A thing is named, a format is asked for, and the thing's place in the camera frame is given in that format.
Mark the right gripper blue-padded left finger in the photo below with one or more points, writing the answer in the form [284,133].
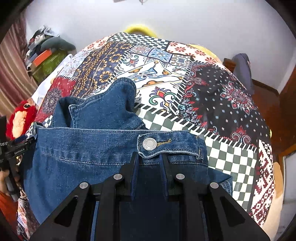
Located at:
[92,210]

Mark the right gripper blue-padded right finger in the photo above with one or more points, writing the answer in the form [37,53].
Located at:
[206,211]

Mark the blue denim jeans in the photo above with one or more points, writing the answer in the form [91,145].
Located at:
[90,139]

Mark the orange sleeved left forearm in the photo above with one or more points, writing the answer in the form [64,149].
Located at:
[9,209]

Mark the person's left hand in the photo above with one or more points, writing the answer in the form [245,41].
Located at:
[4,181]

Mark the red yellow plush toy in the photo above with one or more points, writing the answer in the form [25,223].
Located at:
[21,119]

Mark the white light-blue cloth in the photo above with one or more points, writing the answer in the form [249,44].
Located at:
[43,88]

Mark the striped maroon curtain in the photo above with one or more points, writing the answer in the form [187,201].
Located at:
[16,84]

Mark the orange box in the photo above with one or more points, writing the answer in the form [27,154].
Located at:
[41,58]

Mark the grey green cushion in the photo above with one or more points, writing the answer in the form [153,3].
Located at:
[57,43]

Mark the patchwork patterned bedspread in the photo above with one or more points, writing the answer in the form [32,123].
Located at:
[177,92]

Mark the dark blue bag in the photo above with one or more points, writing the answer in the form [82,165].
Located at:
[242,71]

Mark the yellow pillow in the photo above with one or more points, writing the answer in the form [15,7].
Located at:
[140,29]

